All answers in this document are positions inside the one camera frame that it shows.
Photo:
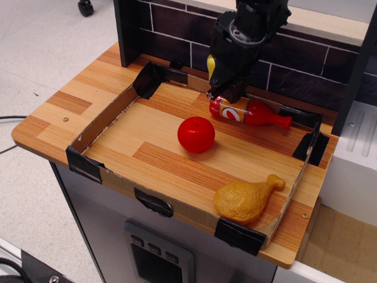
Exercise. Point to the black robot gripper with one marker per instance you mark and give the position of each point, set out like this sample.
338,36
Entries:
236,44

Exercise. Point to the red hot sauce bottle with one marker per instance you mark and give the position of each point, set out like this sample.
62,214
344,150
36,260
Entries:
248,111

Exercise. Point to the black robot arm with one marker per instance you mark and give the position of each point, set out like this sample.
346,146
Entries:
277,15

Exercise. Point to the yellow toy bell pepper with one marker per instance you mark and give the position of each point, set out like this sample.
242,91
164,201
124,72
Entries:
211,64

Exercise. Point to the red toy apple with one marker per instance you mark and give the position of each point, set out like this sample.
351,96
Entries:
196,134

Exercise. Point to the toy chicken drumstick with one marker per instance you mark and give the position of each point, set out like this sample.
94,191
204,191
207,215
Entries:
244,202

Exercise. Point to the white toy sink unit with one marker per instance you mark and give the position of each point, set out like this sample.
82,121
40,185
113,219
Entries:
350,183

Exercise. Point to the black caster wheel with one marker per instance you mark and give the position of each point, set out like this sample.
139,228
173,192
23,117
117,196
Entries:
85,7

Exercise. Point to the grey oven control panel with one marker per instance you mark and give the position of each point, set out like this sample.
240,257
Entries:
157,259

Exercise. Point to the black dark upright post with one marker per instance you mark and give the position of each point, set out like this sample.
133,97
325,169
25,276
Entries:
367,47

